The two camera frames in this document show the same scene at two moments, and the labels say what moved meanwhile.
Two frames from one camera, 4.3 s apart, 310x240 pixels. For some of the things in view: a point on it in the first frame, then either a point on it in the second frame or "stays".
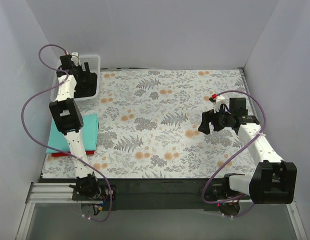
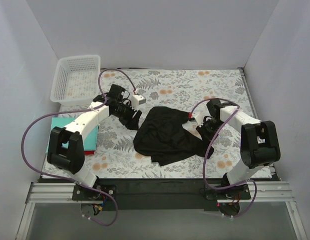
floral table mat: [147, 127] stays
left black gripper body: [85, 77] → [129, 117]
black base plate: [147, 194] stays
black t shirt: [86, 85] → [160, 134]
